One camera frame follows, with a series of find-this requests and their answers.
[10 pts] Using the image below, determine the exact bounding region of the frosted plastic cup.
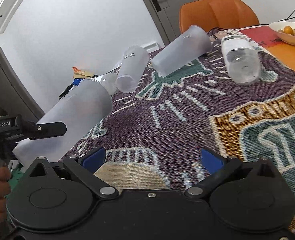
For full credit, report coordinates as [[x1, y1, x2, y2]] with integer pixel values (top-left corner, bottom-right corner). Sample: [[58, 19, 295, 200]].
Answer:
[[13, 79, 113, 167]]

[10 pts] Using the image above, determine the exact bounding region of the labelled clear plastic jar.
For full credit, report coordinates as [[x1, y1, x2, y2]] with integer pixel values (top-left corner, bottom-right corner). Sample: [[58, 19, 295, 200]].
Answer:
[[96, 73, 119, 95]]

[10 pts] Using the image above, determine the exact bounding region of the white bowl with fruit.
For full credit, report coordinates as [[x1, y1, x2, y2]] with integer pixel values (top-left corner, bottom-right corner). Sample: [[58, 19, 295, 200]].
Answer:
[[269, 21, 295, 46]]

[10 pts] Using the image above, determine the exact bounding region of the frosted cup near chair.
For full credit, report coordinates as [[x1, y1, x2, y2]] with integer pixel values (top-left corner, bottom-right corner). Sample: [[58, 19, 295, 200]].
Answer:
[[151, 25, 212, 77]]

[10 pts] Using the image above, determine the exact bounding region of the orange leather chair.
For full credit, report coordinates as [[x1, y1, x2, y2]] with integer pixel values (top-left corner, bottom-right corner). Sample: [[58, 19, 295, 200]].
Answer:
[[179, 0, 260, 33]]

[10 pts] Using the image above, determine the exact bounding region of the frosted cup lying middle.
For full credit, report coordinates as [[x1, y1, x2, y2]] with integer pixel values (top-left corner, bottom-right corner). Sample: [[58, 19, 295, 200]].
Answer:
[[116, 46, 150, 93]]

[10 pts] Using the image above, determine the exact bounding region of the patterned woven tablecloth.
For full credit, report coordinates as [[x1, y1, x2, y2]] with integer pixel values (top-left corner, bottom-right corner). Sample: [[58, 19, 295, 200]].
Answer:
[[59, 25, 295, 235]]

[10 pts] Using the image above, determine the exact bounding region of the black door handle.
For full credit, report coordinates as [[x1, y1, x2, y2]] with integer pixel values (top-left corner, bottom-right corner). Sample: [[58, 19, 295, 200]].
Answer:
[[151, 0, 162, 12]]

